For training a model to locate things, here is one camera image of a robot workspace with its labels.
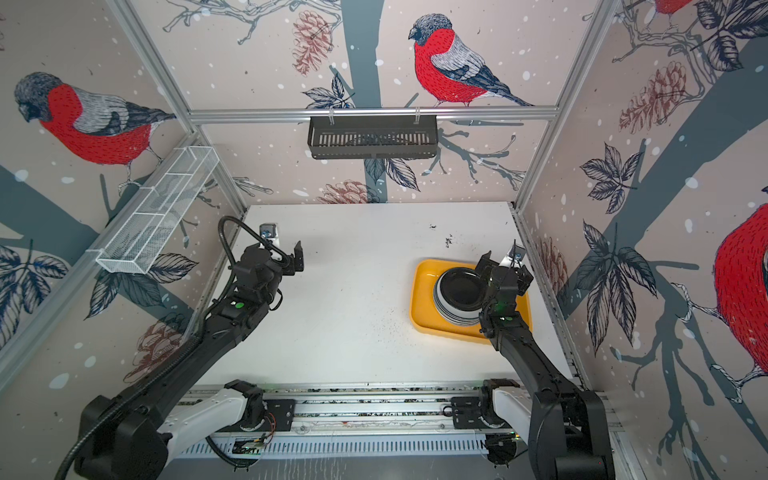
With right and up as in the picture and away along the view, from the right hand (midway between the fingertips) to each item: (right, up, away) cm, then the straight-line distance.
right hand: (504, 261), depth 82 cm
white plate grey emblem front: (-12, -17, +3) cm, 21 cm away
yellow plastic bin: (-22, -18, +6) cm, 29 cm away
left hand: (-62, +6, -4) cm, 62 cm away
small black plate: (-9, -10, +9) cm, 16 cm away
